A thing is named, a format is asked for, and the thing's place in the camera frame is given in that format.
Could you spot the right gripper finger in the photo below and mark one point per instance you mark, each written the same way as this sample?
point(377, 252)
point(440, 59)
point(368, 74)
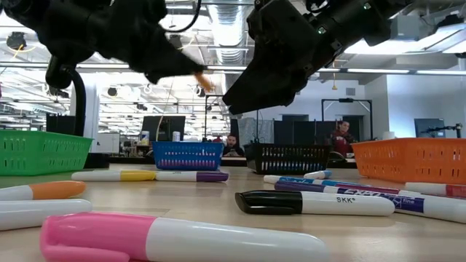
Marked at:
point(269, 87)

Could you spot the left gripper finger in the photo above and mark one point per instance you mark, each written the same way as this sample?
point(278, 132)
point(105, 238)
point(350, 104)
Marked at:
point(164, 62)

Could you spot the orange highlighter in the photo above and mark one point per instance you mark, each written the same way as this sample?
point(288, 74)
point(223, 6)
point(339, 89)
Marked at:
point(204, 82)

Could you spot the blue plastic basket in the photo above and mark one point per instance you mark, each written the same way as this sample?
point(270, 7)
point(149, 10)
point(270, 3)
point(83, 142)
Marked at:
point(187, 153)

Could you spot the blue thin marker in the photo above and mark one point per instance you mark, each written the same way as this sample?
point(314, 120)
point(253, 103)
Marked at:
point(295, 180)

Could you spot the light blue cap marker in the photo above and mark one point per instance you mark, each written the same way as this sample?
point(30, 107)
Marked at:
point(318, 174)

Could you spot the purple cap white marker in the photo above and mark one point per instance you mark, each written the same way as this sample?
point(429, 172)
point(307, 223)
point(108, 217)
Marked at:
point(213, 177)

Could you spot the black cap SKK marker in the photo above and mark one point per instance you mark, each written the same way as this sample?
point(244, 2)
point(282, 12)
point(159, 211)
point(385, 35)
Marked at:
point(273, 202)

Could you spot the yellow cap white marker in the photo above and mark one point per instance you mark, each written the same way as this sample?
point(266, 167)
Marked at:
point(138, 175)
point(43, 214)

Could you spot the green plastic basket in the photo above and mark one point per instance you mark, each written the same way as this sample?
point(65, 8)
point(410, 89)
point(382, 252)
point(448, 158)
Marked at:
point(43, 153)

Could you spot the orange plastic basket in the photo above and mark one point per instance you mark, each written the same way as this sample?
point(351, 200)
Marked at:
point(407, 160)

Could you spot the orange cap white marker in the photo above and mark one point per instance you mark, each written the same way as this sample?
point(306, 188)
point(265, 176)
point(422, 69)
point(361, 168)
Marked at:
point(54, 190)

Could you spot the pink cap white marker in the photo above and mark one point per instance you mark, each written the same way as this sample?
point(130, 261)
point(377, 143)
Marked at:
point(182, 240)

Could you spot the red thin marker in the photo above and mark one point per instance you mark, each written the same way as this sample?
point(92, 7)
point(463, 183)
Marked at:
point(429, 189)

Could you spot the purple thin Expo marker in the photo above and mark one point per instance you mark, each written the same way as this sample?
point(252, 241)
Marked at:
point(407, 203)

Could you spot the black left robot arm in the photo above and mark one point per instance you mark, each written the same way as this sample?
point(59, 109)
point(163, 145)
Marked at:
point(18, 11)

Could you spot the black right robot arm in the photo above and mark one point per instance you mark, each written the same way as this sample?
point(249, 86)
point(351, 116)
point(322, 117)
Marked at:
point(400, 14)

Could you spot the white light bar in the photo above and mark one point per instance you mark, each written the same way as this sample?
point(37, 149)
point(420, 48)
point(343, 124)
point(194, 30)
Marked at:
point(378, 71)

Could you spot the black partition panels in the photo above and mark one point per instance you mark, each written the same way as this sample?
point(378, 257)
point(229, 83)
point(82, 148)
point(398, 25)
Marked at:
point(302, 131)

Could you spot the black computer monitor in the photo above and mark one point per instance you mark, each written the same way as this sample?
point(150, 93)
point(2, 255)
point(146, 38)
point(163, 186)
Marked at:
point(171, 127)

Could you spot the person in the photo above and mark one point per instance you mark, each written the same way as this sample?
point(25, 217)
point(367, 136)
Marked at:
point(342, 138)
point(232, 143)

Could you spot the black plastic basket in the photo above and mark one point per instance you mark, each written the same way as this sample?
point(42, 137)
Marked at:
point(287, 158)

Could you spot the white wipes canister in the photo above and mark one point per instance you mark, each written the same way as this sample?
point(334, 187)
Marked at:
point(176, 136)
point(145, 137)

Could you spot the black ceiling device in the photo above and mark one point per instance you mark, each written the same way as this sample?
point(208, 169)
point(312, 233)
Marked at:
point(16, 40)

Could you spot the white cabinet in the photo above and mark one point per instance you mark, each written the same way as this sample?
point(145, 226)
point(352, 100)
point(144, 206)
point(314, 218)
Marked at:
point(107, 142)

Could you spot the black box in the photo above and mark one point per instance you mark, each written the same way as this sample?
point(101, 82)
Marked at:
point(60, 125)

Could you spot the white paper roll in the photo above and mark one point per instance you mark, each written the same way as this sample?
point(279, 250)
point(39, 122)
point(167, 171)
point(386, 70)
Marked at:
point(388, 135)

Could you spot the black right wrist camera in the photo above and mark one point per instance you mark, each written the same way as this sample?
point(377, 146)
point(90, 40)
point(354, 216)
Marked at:
point(284, 25)

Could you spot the silver ventilation duct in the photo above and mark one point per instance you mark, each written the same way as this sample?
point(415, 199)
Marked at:
point(229, 32)

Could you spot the dark wall monitor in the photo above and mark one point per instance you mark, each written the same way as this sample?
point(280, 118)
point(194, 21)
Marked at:
point(429, 127)

